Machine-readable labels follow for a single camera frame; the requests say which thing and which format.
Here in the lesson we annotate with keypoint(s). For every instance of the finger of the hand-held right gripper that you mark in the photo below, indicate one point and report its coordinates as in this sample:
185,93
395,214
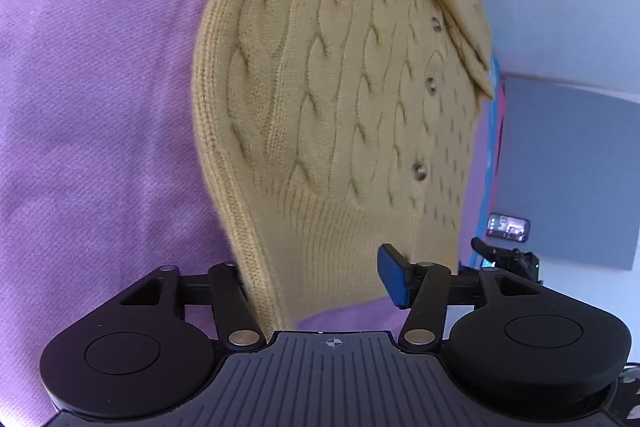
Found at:
482,247

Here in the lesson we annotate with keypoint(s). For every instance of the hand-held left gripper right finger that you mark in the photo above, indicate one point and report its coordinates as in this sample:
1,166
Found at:
392,277

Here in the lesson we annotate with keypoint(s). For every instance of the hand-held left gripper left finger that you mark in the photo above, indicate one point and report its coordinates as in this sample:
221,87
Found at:
225,289

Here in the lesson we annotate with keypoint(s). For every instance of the black smartphone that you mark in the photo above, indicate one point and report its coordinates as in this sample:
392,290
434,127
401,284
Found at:
508,227

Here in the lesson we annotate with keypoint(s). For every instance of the grey panel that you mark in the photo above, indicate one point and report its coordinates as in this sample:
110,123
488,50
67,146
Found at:
570,167

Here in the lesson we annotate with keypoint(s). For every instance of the floral bedsheet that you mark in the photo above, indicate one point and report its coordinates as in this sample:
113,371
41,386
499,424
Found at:
100,107

